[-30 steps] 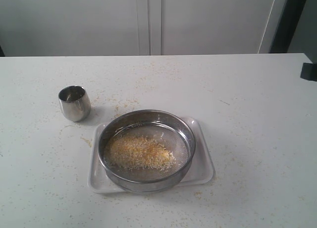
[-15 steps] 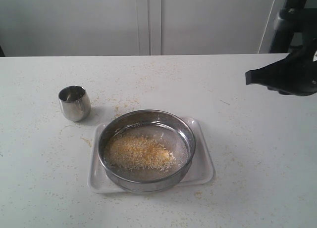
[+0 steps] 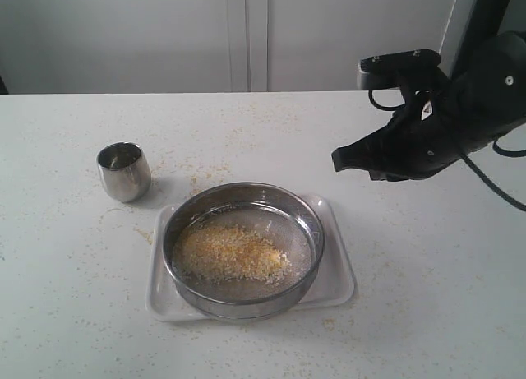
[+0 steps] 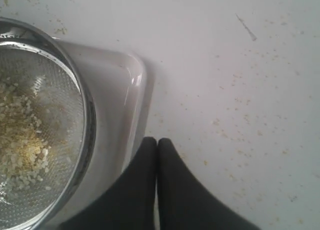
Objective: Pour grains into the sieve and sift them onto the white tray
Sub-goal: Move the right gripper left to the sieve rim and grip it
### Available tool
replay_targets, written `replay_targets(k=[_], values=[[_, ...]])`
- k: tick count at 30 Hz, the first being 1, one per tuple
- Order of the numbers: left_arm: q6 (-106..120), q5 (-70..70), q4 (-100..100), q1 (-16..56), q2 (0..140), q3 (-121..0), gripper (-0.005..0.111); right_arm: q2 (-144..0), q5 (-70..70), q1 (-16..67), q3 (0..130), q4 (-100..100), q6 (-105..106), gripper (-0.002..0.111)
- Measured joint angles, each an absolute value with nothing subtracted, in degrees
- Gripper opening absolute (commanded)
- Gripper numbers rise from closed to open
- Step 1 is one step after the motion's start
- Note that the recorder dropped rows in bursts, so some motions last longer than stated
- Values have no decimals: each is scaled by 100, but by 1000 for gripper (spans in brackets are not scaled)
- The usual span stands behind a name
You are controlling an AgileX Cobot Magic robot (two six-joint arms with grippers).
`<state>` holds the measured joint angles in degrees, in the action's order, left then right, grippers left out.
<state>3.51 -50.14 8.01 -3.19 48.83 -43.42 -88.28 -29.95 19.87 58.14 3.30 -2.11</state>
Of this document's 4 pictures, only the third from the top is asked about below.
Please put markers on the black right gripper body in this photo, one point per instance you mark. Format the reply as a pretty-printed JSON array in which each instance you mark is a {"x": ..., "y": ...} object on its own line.
[{"x": 428, "y": 132}]

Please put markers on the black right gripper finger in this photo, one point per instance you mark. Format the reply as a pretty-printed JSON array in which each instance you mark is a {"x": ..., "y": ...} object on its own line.
[
  {"x": 366, "y": 154},
  {"x": 380, "y": 175}
]

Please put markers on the yellow grain pile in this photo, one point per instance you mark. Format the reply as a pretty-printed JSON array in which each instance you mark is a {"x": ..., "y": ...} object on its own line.
[{"x": 226, "y": 253}]

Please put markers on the stainless steel cup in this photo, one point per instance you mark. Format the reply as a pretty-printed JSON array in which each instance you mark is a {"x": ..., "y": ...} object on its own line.
[{"x": 124, "y": 171}]

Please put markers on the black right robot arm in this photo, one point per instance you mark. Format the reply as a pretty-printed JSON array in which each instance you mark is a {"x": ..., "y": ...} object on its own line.
[{"x": 494, "y": 65}]

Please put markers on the round steel mesh sieve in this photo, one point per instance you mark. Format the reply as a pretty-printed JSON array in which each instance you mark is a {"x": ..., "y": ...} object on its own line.
[{"x": 275, "y": 213}]

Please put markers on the white plastic tray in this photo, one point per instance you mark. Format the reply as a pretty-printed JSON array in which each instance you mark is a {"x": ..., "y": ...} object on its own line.
[{"x": 334, "y": 285}]

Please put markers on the white cabinet doors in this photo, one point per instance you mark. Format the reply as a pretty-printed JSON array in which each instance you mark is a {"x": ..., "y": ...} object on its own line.
[{"x": 148, "y": 46}]

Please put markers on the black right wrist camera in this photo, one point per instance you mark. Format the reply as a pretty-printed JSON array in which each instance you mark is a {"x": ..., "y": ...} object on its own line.
[{"x": 380, "y": 72}]

